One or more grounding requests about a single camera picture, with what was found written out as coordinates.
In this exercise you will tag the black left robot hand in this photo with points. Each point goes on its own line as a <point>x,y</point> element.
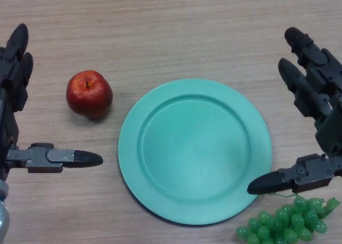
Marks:
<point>14,75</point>

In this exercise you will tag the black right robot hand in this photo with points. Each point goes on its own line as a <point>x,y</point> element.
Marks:
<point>328,126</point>

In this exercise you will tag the red apple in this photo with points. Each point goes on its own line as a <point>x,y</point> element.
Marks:
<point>89,94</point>

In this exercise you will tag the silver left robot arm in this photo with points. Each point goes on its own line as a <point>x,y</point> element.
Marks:
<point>3,220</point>

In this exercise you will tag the green round plate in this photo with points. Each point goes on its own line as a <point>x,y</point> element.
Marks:
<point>195,153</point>

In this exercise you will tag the green grape bunch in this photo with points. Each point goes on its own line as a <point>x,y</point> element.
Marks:
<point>288,222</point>

